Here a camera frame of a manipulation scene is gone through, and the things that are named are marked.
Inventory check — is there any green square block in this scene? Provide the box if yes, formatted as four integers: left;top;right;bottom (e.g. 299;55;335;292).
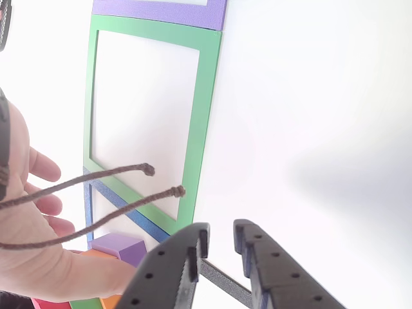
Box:
69;297;104;309

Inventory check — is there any large purple square block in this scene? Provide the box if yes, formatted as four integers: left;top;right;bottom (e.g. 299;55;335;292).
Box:
91;233;148;268

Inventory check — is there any green square frame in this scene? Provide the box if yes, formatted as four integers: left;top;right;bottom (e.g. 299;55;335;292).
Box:
82;14;223;236

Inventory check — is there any small red cube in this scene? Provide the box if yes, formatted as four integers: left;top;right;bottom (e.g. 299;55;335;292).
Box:
30;297;72;309

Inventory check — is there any orange square block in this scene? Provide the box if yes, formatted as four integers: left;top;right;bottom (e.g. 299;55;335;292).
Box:
79;249;125;309

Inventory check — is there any person's hand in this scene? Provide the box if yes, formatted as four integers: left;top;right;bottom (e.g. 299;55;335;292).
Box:
0;99;138;304

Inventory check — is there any blue square frame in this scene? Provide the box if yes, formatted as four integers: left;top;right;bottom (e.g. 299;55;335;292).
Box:
82;165;171;251

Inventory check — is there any brown knotted cord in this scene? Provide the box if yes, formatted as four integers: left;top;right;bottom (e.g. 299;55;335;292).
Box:
0;162;156;210
0;185;187;251

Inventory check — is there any purple square frame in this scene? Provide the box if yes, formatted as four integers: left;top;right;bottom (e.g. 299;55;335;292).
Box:
91;0;228;32

